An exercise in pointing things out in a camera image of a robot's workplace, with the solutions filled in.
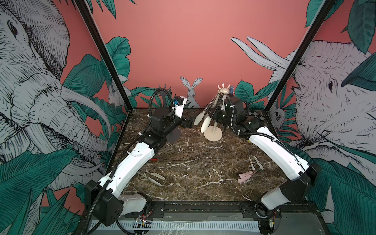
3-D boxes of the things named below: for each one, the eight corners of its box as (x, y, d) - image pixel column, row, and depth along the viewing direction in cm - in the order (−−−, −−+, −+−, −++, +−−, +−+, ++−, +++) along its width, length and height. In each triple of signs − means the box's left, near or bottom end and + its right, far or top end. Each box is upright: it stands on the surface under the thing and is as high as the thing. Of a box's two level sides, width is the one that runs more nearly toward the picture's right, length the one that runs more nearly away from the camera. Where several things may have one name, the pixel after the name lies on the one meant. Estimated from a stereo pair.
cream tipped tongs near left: (138, 175, 88) (136, 173, 85) (143, 167, 90) (142, 165, 88) (160, 186, 83) (159, 185, 81) (165, 179, 86) (164, 177, 84)
